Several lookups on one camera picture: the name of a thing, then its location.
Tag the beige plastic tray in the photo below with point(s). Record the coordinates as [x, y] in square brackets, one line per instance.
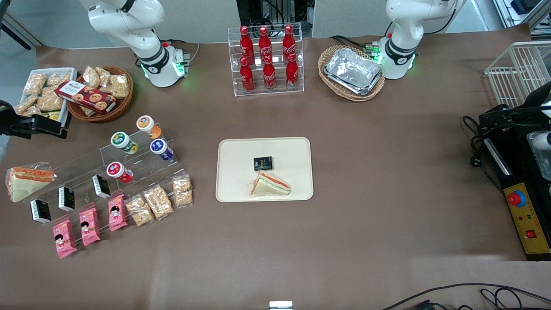
[241, 181]

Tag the red cookie box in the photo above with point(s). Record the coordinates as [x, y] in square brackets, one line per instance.
[86, 97]

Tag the black sealing machine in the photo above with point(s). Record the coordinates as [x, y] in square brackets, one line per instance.
[521, 181]

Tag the grey equipment frame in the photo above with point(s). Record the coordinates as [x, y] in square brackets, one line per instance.
[525, 8]

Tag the stacked aluminium foil containers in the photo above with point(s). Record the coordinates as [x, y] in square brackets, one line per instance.
[353, 71]

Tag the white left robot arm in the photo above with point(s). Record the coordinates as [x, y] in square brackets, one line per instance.
[400, 26]

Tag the clear acrylic bottle rack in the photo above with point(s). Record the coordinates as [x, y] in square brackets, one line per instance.
[277, 86]

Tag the dark brown wicker basket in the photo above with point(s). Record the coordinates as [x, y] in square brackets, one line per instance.
[120, 107]

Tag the green yogurt cup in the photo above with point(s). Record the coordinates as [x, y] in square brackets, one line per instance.
[122, 142]

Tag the black equipment rack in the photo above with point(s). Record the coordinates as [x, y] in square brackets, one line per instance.
[258, 10]

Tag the yellow snack pack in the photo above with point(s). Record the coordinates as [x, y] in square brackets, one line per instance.
[52, 115]

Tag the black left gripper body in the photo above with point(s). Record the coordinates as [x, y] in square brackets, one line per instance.
[526, 113]

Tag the clear acrylic tiered stand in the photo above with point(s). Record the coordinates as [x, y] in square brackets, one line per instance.
[142, 165]

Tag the white plastic bin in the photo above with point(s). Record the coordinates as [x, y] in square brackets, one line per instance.
[69, 75]

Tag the black gum box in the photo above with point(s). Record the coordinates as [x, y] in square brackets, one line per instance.
[101, 186]
[41, 211]
[66, 198]
[263, 163]

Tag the pink snack pack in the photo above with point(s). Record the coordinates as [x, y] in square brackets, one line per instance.
[117, 213]
[89, 226]
[64, 239]

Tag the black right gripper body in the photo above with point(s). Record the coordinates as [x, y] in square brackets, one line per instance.
[13, 123]

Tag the black diagonal bar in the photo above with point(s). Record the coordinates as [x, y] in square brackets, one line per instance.
[15, 32]

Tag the blue yogurt cup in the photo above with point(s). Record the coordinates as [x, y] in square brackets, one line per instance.
[160, 148]

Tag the clear plastic container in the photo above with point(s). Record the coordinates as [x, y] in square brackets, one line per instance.
[542, 153]

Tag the orange yogurt cup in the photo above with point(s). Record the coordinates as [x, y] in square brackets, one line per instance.
[147, 125]

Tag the small white box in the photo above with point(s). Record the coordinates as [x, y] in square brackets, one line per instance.
[280, 305]

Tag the red cola bottle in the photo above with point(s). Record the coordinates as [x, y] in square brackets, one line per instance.
[246, 45]
[264, 45]
[292, 74]
[269, 76]
[289, 43]
[247, 77]

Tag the clear bag of crisps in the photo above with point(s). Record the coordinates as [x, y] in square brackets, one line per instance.
[158, 201]
[140, 211]
[34, 84]
[25, 105]
[49, 101]
[118, 86]
[91, 76]
[58, 79]
[183, 190]
[104, 75]

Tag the light wicker basket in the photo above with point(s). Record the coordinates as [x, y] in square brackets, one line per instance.
[344, 94]

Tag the small wrapped triangle sandwich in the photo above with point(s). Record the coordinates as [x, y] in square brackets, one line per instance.
[269, 186]

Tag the large wrapped triangle sandwich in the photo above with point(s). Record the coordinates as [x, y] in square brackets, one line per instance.
[26, 183]

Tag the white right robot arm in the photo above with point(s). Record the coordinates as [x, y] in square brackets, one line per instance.
[125, 21]

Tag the red yogurt cup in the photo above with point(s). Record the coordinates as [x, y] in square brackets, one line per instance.
[118, 171]

